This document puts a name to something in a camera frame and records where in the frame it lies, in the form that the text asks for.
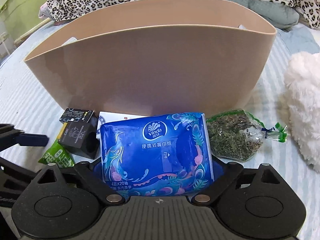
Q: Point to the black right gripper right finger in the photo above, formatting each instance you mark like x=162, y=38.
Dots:
x=224, y=175

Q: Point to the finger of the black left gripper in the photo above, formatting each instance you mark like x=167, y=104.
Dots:
x=11, y=136

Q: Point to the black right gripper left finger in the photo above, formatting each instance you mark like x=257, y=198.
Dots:
x=89, y=177

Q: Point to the bag of dried herbs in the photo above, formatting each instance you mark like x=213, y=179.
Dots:
x=238, y=134

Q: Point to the black small box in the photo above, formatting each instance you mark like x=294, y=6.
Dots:
x=78, y=133

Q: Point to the blue tissue pack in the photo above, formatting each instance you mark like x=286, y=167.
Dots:
x=164, y=155

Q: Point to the green snack packet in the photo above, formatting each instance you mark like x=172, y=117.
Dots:
x=57, y=154

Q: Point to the white medicine box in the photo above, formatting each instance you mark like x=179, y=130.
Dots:
x=106, y=117

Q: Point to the beige plastic storage bin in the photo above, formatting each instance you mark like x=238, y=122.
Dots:
x=152, y=57

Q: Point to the grey-green quilted pillow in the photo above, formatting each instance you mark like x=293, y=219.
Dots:
x=279, y=15

